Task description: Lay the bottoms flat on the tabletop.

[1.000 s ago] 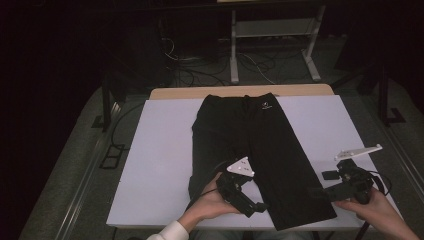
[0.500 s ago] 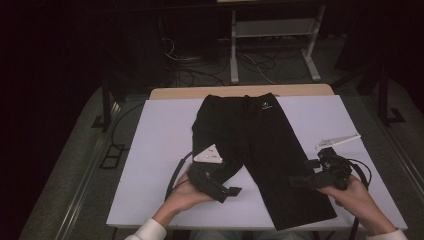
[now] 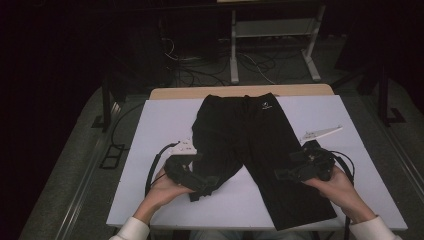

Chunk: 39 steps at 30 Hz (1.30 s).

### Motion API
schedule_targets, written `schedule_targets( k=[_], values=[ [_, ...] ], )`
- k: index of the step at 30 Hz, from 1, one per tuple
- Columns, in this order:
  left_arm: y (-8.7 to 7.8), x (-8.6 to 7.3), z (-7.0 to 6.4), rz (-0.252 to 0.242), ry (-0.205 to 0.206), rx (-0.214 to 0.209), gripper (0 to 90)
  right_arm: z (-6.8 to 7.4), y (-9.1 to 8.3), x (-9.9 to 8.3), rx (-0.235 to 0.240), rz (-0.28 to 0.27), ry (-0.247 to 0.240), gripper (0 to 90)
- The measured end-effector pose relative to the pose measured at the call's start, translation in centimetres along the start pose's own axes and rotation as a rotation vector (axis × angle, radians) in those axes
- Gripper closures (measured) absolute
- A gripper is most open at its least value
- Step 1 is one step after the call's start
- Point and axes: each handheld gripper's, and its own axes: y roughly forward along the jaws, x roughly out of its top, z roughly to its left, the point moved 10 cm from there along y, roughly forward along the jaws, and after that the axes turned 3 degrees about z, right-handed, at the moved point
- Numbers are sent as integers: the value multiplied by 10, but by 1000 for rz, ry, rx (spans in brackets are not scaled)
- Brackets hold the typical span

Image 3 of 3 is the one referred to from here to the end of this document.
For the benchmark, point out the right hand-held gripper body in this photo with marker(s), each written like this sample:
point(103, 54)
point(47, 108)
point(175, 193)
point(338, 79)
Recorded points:
point(316, 165)

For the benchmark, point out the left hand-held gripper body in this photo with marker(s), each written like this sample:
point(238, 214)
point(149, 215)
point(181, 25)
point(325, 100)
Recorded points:
point(180, 175)

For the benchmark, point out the black pants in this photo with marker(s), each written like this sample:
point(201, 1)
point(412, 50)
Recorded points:
point(253, 140)

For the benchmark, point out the person's left hand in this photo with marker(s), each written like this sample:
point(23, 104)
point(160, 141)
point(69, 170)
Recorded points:
point(160, 195)

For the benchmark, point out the person's right hand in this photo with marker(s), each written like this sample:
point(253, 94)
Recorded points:
point(343, 193)

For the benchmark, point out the black metal stand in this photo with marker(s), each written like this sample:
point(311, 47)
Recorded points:
point(383, 96)
point(106, 106)

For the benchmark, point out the white metal stand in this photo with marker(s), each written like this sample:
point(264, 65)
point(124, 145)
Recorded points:
point(234, 50)

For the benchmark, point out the metal floor rail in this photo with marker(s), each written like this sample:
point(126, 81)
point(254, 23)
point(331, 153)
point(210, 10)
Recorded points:
point(405, 160)
point(85, 176)

